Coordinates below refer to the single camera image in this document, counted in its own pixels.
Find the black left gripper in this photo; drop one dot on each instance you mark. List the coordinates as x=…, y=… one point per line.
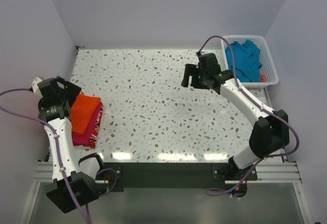
x=71, y=90

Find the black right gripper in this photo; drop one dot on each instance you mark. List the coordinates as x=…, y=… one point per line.
x=190, y=70

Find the orange t shirt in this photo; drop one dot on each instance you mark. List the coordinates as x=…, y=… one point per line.
x=82, y=112

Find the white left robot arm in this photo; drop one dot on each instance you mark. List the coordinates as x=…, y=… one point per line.
x=74, y=180

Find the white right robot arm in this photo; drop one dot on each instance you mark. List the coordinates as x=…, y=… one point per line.
x=270, y=131

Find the magenta folded t shirt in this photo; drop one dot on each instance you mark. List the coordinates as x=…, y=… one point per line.
x=83, y=140

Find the blue t shirt in basket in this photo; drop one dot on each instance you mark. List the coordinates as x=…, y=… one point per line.
x=247, y=61

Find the pink garment in basket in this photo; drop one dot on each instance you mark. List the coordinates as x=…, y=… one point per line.
x=263, y=78

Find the white plastic laundry basket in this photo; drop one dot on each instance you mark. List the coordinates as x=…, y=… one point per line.
x=268, y=67

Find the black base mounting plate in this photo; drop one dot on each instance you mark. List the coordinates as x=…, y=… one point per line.
x=224, y=181

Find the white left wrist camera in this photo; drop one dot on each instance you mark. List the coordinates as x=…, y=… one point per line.
x=35, y=87

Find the aluminium front rail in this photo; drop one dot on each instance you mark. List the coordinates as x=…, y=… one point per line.
x=262, y=173

